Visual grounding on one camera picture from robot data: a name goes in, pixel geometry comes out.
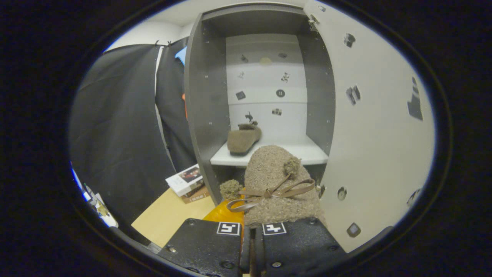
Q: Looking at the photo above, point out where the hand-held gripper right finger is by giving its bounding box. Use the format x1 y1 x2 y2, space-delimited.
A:
254 217 348 277

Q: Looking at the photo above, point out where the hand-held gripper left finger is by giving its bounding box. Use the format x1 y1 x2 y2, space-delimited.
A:
158 199 251 277

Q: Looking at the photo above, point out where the brown fuzzy shoe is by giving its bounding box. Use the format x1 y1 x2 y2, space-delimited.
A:
227 122 263 156
220 145 327 227

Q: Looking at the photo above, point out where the grey shoe cabinet door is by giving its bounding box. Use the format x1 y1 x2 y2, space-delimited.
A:
304 0 437 252

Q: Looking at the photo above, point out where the grey shoe cabinet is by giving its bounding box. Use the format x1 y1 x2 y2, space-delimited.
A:
184 4 337 204

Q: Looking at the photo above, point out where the brown book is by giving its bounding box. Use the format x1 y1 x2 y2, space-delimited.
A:
181 187 210 204

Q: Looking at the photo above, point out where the white book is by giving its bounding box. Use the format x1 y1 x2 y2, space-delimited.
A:
165 164 204 197

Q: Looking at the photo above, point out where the cluttered white side table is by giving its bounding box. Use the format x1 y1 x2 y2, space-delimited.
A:
83 184 119 228

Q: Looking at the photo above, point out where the black backdrop cloth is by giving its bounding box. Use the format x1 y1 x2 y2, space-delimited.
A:
69 37 196 231

